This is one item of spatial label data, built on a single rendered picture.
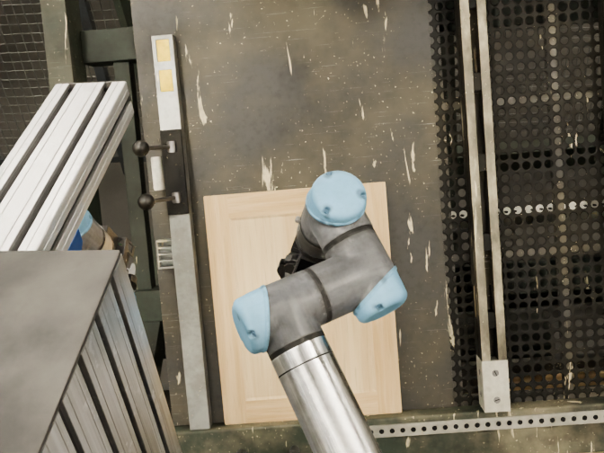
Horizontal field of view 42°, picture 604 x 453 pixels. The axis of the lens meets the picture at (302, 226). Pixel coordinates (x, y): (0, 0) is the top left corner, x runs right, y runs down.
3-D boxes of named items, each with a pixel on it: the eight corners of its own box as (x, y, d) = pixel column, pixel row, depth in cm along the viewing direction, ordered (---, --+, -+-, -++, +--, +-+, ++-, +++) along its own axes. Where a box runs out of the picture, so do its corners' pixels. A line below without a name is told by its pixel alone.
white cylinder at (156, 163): (152, 156, 190) (155, 190, 191) (149, 157, 187) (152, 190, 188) (164, 155, 190) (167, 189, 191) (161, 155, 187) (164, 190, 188)
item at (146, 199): (174, 205, 188) (135, 211, 177) (173, 189, 188) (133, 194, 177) (186, 204, 186) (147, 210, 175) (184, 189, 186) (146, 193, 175)
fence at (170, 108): (192, 424, 196) (190, 430, 192) (155, 38, 188) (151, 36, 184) (212, 423, 196) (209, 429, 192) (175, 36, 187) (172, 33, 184)
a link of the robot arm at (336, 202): (329, 234, 99) (299, 177, 101) (315, 263, 109) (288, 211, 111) (383, 211, 101) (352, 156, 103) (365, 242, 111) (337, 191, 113)
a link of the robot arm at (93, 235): (28, 231, 134) (54, 189, 137) (55, 254, 144) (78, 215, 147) (66, 247, 132) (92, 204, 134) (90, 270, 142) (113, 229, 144)
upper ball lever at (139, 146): (169, 155, 187) (129, 157, 176) (167, 138, 187) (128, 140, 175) (182, 154, 185) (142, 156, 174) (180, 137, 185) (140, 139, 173)
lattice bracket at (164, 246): (161, 267, 193) (158, 269, 190) (158, 239, 192) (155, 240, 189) (177, 266, 193) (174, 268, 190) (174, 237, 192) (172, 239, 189)
